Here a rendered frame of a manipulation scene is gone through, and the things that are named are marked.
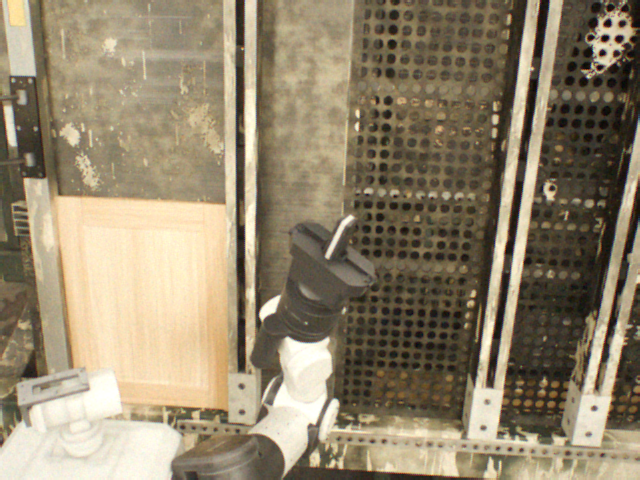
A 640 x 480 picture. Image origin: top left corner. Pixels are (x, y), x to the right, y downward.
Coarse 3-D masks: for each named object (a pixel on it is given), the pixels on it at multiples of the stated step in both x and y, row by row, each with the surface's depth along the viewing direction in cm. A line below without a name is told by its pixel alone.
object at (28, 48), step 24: (24, 0) 106; (24, 48) 108; (24, 72) 110; (48, 120) 115; (48, 144) 116; (48, 168) 116; (48, 192) 117; (48, 216) 119; (48, 240) 120; (48, 264) 122; (48, 288) 124; (48, 312) 126; (48, 336) 127; (48, 360) 129
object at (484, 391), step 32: (544, 0) 101; (544, 32) 100; (512, 64) 106; (544, 64) 101; (512, 96) 105; (544, 96) 103; (512, 128) 105; (512, 160) 106; (512, 192) 108; (512, 224) 114; (512, 256) 113; (480, 288) 121; (512, 288) 114; (480, 320) 120; (512, 320) 116; (480, 352) 119; (480, 384) 121; (480, 416) 124
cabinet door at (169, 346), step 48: (96, 240) 122; (144, 240) 122; (192, 240) 121; (96, 288) 126; (144, 288) 125; (192, 288) 124; (96, 336) 129; (144, 336) 129; (192, 336) 128; (144, 384) 132; (192, 384) 132
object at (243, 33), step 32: (224, 0) 101; (256, 0) 101; (224, 32) 102; (256, 32) 102; (224, 64) 104; (256, 64) 104; (224, 96) 106; (256, 96) 106; (256, 128) 108; (256, 160) 110; (256, 192) 112; (256, 224) 114; (256, 256) 117; (256, 288) 119; (256, 320) 121; (256, 384) 125; (256, 416) 128
